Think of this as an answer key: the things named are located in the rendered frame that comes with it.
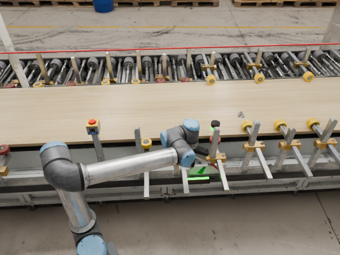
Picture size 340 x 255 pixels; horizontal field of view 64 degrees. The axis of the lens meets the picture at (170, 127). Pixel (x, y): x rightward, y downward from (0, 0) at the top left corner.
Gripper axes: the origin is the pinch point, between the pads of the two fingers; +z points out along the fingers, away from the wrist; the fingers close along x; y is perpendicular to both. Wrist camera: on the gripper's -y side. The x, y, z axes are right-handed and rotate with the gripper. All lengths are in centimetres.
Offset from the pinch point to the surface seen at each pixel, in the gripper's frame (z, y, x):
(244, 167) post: 21.1, -41.3, -14.1
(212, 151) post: 2.4, -16.5, -14.8
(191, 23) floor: 97, -79, -493
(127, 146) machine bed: 17, 42, -38
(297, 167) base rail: 27, -83, -15
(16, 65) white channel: -15, 137, -115
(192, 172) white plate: 23.5, -3.8, -14.4
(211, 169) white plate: 21.2, -17.2, -14.0
